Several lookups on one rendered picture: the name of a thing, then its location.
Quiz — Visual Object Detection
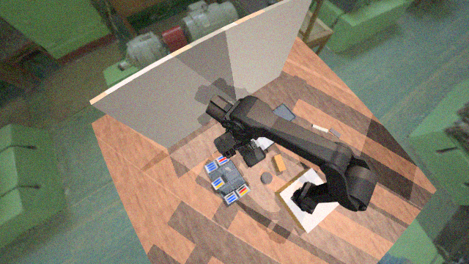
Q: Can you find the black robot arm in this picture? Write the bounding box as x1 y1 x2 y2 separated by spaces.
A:
205 95 378 215

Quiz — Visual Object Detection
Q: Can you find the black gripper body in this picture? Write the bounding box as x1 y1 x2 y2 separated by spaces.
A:
231 131 266 168

